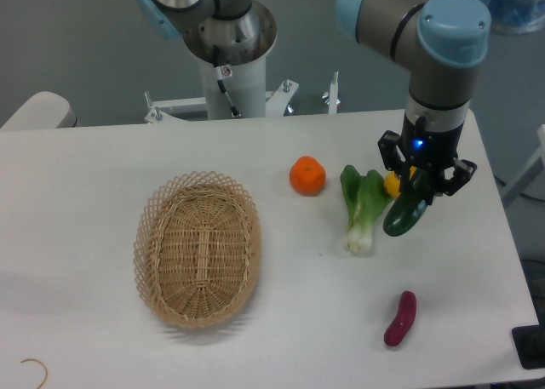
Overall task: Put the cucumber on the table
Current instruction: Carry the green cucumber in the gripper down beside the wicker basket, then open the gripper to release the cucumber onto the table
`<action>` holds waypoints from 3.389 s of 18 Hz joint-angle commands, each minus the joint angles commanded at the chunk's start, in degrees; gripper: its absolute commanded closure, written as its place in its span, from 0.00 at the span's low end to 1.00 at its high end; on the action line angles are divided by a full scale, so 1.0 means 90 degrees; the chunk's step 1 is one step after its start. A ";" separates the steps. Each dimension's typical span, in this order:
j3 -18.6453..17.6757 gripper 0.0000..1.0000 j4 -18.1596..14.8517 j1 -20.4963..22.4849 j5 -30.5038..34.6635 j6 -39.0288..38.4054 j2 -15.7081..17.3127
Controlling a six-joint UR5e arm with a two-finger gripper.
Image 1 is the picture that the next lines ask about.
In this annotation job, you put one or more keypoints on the green bok choy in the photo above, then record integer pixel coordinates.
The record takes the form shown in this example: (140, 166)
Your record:
(365, 199)

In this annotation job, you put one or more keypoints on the purple sweet potato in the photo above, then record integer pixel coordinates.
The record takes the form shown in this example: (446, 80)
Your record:
(403, 320)

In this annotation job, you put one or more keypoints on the woven wicker basket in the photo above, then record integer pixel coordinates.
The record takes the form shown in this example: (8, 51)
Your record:
(197, 252)

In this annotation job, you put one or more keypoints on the white chair back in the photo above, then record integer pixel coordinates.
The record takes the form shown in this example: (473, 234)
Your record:
(44, 110)

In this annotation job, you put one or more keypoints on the black device at edge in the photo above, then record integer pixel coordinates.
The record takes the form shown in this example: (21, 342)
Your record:
(529, 345)

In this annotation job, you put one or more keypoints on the orange mandarin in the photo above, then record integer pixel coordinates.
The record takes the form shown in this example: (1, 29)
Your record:
(307, 176)

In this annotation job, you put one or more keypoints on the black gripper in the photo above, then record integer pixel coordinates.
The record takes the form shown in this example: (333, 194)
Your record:
(428, 140)

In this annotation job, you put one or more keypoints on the dark green cucumber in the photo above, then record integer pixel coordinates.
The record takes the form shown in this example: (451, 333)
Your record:
(410, 205)

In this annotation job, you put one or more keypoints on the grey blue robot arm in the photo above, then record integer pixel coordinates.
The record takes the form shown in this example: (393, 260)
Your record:
(441, 43)

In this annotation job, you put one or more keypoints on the white frame leg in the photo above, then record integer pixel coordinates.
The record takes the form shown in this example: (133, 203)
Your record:
(526, 174)

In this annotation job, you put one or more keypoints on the blue plastic bag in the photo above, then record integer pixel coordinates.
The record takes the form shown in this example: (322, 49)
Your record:
(515, 17)

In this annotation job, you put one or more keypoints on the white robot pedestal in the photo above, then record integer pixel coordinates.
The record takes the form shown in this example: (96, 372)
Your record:
(231, 57)

